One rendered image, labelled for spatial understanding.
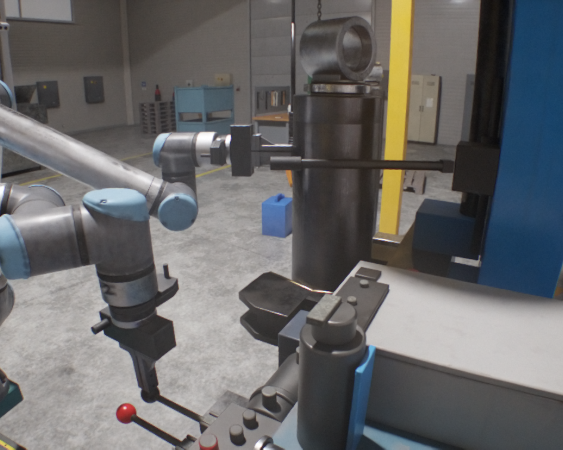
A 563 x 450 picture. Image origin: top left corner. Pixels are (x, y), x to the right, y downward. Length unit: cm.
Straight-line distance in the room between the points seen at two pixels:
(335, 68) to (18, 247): 71
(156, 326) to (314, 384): 29
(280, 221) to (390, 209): 108
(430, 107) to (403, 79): 759
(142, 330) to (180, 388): 161
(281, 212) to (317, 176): 302
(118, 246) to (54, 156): 42
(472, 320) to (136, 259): 48
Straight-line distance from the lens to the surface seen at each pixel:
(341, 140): 89
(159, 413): 213
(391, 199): 364
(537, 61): 83
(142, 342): 66
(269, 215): 399
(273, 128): 705
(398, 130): 352
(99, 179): 93
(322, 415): 49
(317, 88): 92
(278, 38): 1318
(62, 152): 94
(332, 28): 93
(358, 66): 101
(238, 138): 100
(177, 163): 104
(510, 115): 82
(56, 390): 243
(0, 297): 132
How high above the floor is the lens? 149
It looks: 20 degrees down
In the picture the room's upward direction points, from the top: straight up
